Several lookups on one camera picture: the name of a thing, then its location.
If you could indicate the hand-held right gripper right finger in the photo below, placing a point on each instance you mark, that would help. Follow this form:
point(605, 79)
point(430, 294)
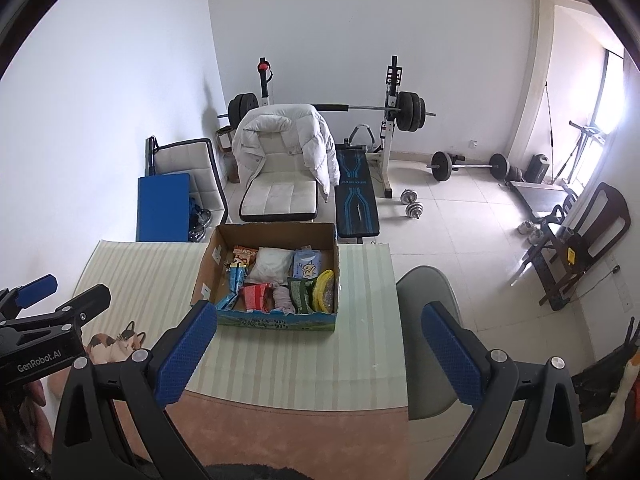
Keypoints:
point(450, 355)

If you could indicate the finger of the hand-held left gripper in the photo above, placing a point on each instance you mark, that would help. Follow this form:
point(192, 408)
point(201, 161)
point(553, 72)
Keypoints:
point(85, 304)
point(35, 291)

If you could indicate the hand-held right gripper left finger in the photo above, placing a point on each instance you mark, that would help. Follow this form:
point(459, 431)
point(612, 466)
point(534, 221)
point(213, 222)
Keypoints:
point(185, 355)

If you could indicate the cardboard box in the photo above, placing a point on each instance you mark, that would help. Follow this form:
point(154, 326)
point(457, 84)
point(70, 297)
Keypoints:
point(210, 280)

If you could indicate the blue snack packet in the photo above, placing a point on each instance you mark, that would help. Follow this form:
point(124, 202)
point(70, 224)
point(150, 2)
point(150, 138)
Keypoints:
point(234, 285)

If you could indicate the red snack packet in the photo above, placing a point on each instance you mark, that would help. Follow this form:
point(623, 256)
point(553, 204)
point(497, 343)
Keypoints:
point(256, 297)

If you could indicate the grey socks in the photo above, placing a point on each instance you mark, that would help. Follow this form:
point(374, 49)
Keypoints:
point(282, 299)

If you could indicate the orange panda snack packet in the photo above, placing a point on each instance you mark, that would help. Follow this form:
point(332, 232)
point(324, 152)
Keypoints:
point(244, 256)

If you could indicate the white plastic bag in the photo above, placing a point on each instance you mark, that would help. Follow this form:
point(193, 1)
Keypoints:
point(270, 265)

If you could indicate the green snack packet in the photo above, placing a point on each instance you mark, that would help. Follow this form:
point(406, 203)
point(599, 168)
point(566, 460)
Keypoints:
point(301, 296)

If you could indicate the yellow-rimmed curved packet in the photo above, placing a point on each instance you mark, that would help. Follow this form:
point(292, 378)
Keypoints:
point(324, 292)

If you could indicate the light blue tissue packet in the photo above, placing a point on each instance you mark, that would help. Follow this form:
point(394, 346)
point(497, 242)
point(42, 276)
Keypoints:
point(306, 265)

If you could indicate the person's left hand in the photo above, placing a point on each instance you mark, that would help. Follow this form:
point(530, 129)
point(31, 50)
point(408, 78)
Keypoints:
point(41, 410)

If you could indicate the grey round chair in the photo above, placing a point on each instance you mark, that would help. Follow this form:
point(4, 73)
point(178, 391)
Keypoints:
point(417, 305)

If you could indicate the blue folded mat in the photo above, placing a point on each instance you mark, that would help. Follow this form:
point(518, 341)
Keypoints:
point(162, 207)

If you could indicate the striped cat print table mat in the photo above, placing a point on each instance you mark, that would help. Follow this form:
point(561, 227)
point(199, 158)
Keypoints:
point(310, 375)

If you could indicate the dark grey fleece clothing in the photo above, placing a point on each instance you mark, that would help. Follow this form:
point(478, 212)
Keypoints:
point(255, 472)

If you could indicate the pair of white shoes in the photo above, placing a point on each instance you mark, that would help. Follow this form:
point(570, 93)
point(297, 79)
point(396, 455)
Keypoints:
point(530, 231)

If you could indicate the chrome dumbbell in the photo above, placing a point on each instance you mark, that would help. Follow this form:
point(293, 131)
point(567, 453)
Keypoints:
point(410, 196)
point(415, 211)

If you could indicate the white goose plush toy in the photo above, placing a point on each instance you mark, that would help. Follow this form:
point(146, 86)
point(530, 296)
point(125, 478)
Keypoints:
point(607, 420)

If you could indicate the white black-framed chair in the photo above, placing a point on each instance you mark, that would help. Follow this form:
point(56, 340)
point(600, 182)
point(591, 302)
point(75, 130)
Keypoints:
point(185, 160)

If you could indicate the white padded chair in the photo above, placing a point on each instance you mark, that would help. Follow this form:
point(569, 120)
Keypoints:
point(280, 202)

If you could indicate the dark flat board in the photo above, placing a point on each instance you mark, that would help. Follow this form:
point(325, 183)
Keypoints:
point(542, 199)

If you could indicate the black blue weight bench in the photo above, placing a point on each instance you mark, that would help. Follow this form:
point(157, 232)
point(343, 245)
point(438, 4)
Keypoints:
point(356, 195)

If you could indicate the short barbell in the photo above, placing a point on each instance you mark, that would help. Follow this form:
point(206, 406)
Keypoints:
point(442, 165)

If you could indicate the white barbell rack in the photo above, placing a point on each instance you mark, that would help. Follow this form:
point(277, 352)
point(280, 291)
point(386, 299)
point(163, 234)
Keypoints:
point(391, 160)

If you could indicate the small black box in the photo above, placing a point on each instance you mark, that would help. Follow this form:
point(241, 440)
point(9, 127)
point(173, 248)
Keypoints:
point(537, 167)

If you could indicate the dark brown wooden chair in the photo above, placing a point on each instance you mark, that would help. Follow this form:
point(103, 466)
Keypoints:
point(607, 220)

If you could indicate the white puffer jacket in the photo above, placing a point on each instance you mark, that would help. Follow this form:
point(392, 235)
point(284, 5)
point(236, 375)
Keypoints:
point(320, 145)

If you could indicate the barbell with black plates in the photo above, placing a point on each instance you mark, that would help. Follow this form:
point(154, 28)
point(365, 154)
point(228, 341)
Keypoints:
point(410, 110)

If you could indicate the black folding stand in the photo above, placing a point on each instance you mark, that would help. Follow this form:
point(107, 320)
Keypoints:
point(585, 132)

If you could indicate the black metal frame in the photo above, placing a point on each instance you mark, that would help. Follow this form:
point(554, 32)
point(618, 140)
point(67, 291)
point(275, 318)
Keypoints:
point(600, 370)

